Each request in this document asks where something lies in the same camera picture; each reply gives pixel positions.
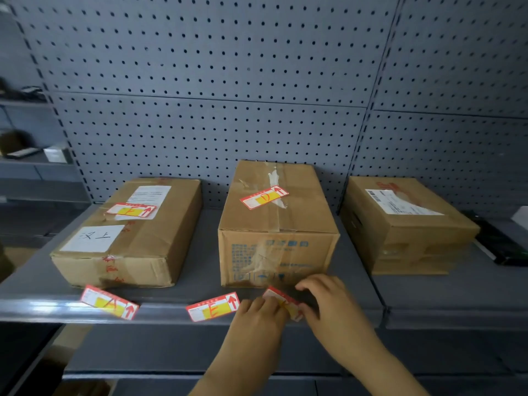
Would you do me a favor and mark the person's left hand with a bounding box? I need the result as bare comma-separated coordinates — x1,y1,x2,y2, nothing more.
228,296,290,361

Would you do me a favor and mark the white object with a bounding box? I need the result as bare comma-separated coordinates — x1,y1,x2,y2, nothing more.
511,205,528,232

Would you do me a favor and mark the white printed shipping label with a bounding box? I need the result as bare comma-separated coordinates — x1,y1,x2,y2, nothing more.
114,185,172,221

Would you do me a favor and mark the grey background shelving unit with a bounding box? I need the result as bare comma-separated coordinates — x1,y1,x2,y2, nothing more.
0,0,92,248

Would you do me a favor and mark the grey metal shelf board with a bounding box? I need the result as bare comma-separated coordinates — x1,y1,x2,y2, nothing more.
0,203,387,327
370,218,528,331

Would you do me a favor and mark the small white box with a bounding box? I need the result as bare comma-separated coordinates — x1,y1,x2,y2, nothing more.
43,145,73,164

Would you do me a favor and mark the grey lower shelf board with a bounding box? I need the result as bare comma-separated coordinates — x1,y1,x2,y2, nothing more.
63,325,528,384

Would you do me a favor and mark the black flat package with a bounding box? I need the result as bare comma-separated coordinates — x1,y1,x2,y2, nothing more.
461,210,528,268

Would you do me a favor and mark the small stacked cardboard box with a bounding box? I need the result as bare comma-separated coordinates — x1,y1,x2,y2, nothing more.
340,175,482,276

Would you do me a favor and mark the grey pegboard back panel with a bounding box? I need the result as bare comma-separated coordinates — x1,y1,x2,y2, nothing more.
338,0,528,221
8,0,403,210

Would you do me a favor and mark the person's left forearm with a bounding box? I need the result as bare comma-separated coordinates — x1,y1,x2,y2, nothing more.
189,350,277,396

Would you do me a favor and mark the tall taped cardboard box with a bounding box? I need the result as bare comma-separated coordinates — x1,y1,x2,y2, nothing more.
217,160,341,288

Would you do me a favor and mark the white barcode shipping label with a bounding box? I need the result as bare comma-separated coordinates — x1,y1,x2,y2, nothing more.
365,189,445,216

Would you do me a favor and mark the person's right forearm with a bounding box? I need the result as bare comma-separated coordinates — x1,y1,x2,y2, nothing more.
348,345,430,396

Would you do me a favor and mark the white handwritten paper label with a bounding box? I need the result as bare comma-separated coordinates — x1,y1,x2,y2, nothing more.
60,224,125,254

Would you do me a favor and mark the person's right hand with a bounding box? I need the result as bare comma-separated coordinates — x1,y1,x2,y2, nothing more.
295,274,386,369

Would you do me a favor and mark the red yellow label sticker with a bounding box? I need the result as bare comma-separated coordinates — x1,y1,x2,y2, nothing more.
263,286,304,322
80,285,140,321
240,185,290,211
186,292,241,323
105,203,158,219

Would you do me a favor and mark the flat wide cardboard box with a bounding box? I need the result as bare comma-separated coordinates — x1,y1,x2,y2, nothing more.
50,177,203,289

